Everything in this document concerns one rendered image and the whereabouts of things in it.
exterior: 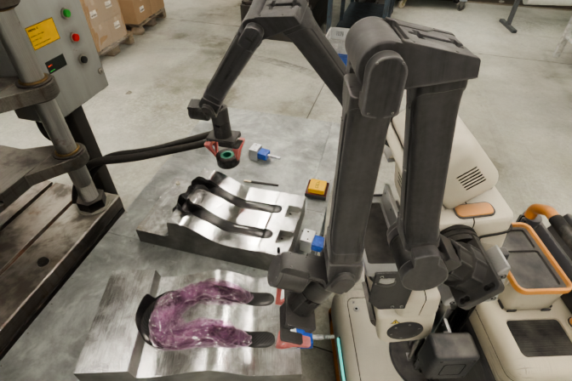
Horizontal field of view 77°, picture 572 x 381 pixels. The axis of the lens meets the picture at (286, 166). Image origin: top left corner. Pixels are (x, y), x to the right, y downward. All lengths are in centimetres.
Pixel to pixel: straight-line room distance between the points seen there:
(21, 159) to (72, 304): 49
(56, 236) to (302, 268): 101
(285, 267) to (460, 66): 41
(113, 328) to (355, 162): 75
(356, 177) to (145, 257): 90
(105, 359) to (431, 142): 82
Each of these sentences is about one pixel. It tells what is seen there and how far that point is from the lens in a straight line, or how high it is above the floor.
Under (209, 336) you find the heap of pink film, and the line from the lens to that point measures 95.
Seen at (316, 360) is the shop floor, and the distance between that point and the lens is 190.
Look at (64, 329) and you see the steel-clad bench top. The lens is 122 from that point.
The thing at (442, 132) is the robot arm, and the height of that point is 151.
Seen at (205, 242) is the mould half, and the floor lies 87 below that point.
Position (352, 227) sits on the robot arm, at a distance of 57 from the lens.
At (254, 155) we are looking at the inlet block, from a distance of 151.
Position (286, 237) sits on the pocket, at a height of 86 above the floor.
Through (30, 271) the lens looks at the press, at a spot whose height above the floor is 78.
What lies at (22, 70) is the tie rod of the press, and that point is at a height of 133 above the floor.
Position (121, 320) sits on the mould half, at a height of 91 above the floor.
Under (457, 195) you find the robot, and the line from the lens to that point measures 77.
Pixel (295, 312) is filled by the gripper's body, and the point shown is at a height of 109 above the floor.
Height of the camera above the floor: 176
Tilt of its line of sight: 40 degrees down
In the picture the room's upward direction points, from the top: straight up
